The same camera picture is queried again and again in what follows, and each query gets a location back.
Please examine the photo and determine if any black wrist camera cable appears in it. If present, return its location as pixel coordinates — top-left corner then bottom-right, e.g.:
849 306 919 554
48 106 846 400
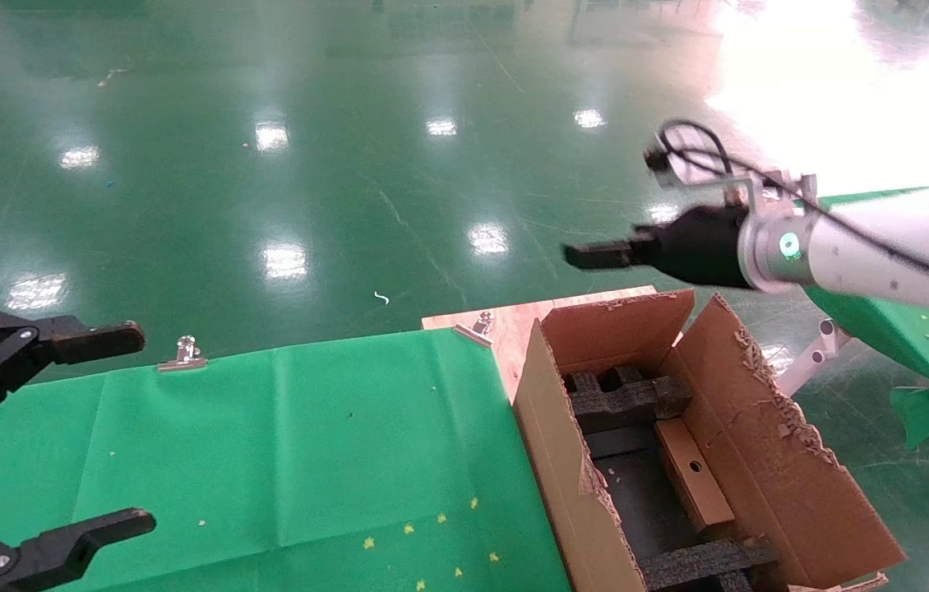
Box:
644 119 929 297

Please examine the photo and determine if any white table leg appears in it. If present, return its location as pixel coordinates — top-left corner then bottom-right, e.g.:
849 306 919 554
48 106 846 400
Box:
777 319 852 397

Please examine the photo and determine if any large green table cloth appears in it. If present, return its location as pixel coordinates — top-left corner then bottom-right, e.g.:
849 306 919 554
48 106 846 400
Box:
0 329 572 592

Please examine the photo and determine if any black cross-shaped foam insert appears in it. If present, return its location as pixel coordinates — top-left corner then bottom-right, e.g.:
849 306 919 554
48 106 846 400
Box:
563 366 691 435

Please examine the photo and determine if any silver binder clip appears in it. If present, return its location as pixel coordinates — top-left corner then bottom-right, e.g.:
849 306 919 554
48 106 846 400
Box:
454 312 494 348
157 335 208 372

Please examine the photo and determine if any black carton bottom liner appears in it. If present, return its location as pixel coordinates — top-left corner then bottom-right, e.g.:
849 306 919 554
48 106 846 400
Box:
584 426 708 564

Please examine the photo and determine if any large open brown carton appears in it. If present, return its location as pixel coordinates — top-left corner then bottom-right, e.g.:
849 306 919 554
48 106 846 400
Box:
511 288 908 592

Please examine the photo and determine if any black foam bar insert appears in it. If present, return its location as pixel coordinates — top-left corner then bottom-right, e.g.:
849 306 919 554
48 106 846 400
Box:
637 534 779 592

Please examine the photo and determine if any small brown cardboard box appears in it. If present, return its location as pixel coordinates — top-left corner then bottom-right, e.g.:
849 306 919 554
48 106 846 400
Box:
654 418 737 534

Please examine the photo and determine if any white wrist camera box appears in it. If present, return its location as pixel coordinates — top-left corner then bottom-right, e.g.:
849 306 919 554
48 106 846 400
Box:
654 136 761 198

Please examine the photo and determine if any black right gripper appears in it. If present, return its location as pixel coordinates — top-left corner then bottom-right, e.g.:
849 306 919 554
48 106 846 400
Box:
563 204 755 289

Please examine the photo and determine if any silver camera mount bracket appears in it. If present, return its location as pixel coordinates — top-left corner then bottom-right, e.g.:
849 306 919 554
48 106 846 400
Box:
723 171 820 221

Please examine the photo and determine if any green cloth with creases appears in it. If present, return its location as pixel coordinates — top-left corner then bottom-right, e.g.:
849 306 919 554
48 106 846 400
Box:
802 183 929 451

